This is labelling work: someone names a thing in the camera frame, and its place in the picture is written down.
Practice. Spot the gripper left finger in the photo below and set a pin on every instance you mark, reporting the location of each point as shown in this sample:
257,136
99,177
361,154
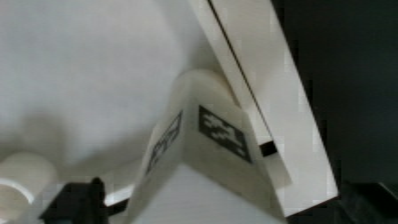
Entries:
76,207

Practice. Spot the white square table top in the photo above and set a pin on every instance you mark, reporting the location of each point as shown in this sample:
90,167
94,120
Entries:
92,54

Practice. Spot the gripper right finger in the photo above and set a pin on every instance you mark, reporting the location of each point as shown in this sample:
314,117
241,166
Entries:
368,200

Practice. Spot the white table leg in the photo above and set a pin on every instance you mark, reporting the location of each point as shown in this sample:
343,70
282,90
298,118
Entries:
202,184

